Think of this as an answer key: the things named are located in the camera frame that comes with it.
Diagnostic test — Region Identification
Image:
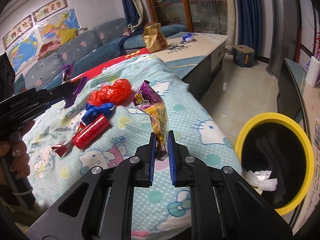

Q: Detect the red snack packet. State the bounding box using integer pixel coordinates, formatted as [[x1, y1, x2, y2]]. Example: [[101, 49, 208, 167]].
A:
[[73, 114, 112, 151]]

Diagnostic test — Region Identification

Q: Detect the blue grey sofa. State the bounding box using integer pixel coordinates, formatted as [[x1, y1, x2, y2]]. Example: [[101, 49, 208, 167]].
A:
[[14, 17, 188, 93]]

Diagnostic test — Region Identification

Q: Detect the wooden framed glass door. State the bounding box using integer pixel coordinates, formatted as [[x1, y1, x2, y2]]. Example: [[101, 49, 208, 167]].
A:
[[142, 0, 237, 35]]

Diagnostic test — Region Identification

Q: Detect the purple snack packet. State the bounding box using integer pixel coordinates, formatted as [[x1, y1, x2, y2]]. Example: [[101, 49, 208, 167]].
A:
[[133, 79, 170, 162]]

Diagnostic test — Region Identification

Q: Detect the framed embroidery picture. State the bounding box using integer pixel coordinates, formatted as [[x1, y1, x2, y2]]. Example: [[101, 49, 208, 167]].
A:
[[2, 14, 35, 48], [32, 0, 67, 22]]

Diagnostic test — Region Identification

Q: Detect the small red white wrapper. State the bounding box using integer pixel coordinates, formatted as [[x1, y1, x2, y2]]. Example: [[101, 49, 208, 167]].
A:
[[51, 139, 76, 158]]

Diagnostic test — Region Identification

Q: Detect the cartoon printed blanket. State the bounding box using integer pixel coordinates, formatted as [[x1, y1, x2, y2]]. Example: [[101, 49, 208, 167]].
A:
[[15, 55, 243, 240]]

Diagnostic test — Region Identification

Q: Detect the colourful country map poster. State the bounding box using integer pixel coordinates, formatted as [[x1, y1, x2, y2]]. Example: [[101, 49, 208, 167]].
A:
[[37, 8, 82, 41]]

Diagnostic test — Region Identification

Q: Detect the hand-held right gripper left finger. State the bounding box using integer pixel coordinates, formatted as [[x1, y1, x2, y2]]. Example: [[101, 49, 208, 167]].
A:
[[30, 131, 157, 240]]

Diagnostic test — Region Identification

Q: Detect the blue curtain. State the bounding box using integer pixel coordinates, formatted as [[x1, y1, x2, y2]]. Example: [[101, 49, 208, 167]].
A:
[[117, 0, 143, 28], [233, 0, 273, 53]]

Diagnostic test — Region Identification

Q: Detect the television cabinet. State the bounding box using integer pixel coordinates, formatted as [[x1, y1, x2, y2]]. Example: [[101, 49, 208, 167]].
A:
[[276, 57, 320, 232]]

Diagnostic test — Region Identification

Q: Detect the beige curtain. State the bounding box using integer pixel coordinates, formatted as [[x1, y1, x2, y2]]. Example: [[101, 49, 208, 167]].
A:
[[124, 0, 147, 27]]

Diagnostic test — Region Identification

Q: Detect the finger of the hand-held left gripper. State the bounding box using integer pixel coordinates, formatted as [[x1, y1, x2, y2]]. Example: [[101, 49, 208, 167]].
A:
[[37, 92, 73, 113], [46, 80, 76, 97]]

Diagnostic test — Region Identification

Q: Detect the yellow rimmed black bin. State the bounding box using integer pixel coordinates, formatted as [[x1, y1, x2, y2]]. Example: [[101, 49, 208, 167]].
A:
[[234, 112, 315, 217]]

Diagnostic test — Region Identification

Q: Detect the red plastic bag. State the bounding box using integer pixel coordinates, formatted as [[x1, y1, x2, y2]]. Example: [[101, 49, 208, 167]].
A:
[[87, 78, 132, 106]]

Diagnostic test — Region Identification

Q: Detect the marble top coffee table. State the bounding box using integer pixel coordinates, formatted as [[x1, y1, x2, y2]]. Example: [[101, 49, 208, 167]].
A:
[[149, 32, 230, 101]]

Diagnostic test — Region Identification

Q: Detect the blue storage stool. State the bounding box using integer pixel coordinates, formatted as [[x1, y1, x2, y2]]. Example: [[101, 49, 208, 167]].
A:
[[232, 44, 256, 68]]

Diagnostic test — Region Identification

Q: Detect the yellow cushion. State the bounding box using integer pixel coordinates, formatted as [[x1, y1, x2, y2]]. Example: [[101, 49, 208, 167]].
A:
[[59, 27, 78, 45]]

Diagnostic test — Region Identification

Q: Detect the banded foam net bundle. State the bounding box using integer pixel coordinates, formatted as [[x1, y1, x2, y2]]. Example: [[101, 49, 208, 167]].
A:
[[243, 169, 278, 192]]

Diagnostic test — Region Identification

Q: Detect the purple foil wrapper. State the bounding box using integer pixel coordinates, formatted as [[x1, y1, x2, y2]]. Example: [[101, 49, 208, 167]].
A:
[[61, 63, 88, 110]]

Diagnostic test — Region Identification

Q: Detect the white ribbed vase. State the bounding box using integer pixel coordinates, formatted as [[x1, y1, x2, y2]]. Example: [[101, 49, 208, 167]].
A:
[[305, 56, 320, 88]]

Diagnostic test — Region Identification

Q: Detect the world map poster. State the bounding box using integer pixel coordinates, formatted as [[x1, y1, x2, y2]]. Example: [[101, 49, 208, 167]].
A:
[[6, 33, 41, 73]]

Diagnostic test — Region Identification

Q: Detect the pile of pink clothes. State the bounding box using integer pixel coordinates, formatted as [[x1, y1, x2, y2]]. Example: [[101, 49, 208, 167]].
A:
[[39, 39, 62, 61]]

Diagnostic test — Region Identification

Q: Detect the blue plastic bag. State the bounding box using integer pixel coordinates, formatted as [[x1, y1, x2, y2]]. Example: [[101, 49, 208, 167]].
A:
[[82, 102, 116, 126]]

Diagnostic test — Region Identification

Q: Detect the red blanket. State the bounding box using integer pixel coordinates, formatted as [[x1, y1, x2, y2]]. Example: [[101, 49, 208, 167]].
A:
[[69, 48, 151, 86]]

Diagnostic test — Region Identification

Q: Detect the person's left hand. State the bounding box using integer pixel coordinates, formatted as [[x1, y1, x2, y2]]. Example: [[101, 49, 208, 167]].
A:
[[0, 120, 31, 186]]

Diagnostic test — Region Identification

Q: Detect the gold paper bag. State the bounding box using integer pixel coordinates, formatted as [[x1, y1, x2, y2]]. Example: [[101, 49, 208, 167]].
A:
[[142, 22, 168, 53]]

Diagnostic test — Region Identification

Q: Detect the blue white snack packet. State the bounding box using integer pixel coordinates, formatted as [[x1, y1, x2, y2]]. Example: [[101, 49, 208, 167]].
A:
[[182, 32, 197, 43]]

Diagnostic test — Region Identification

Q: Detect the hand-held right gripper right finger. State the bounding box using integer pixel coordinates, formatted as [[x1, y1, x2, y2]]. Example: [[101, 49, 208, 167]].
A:
[[168, 130, 293, 240]]

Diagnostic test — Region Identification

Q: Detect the silver tower air conditioner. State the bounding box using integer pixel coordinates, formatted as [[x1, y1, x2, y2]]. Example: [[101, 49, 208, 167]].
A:
[[264, 0, 303, 81]]

